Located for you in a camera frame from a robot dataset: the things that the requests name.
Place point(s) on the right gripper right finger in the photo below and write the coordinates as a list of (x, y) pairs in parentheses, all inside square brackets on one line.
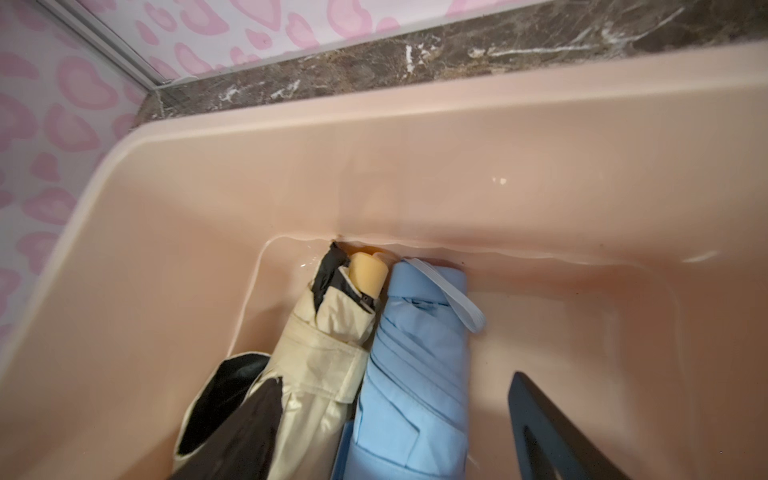
[(548, 445)]

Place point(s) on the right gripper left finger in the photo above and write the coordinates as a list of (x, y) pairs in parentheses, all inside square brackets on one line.
[(244, 445)]

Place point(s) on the cream umbrella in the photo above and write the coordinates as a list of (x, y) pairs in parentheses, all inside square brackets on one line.
[(320, 357)]

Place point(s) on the light blue umbrella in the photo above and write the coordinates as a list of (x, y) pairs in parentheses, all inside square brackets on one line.
[(412, 414)]

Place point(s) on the pink plastic storage box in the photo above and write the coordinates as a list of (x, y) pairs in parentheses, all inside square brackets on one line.
[(611, 219)]

